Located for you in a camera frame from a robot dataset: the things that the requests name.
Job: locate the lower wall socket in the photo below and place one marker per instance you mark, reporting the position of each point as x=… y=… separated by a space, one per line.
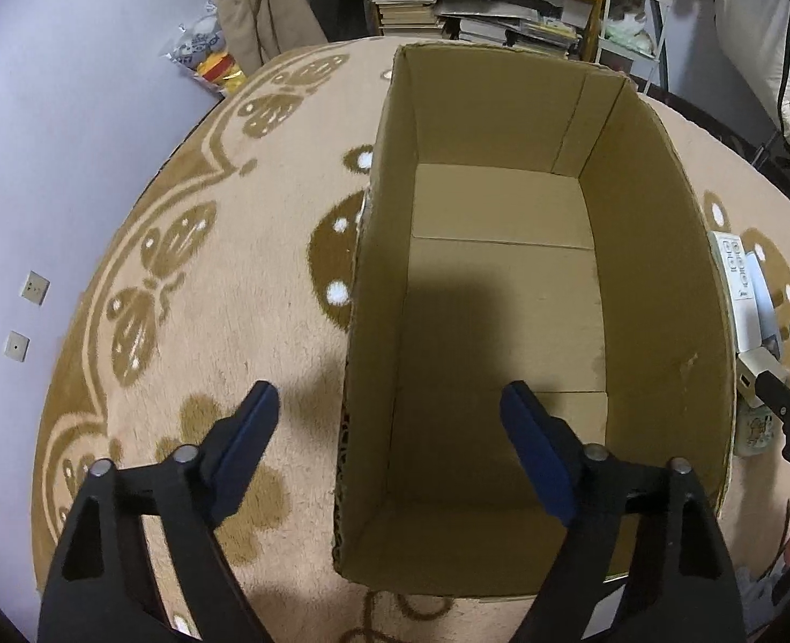
x=16 y=346

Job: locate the plastic bag of toys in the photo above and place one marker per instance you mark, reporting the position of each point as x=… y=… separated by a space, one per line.
x=200 y=51

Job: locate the green Cheers cartoon case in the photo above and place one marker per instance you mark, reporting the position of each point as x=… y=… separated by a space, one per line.
x=754 y=429

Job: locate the white power adapter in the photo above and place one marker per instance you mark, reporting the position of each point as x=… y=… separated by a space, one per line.
x=750 y=365

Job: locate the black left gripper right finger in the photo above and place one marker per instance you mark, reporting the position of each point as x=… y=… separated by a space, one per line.
x=680 y=585

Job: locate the beige hanging coat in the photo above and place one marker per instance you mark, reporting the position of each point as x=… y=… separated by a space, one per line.
x=261 y=0

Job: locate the wall socket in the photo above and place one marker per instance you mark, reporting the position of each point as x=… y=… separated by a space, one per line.
x=16 y=346
x=35 y=288

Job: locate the wooden bookshelf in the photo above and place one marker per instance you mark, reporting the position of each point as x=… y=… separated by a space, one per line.
x=559 y=28

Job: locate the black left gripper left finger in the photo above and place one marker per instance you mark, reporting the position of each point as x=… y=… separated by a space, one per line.
x=101 y=584

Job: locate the white Midea remote control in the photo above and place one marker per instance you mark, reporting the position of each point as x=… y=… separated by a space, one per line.
x=753 y=310

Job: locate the brown cardboard box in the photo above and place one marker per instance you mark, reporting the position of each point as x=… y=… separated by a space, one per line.
x=528 y=219

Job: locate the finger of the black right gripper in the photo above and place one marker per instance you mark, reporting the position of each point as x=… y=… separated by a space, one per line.
x=774 y=394

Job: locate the stack of books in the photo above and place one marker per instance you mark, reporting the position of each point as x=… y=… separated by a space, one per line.
x=409 y=18

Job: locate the white metal cart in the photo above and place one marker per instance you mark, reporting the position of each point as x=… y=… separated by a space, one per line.
x=633 y=32

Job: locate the upper wall socket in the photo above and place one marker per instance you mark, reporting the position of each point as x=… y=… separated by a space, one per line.
x=35 y=288

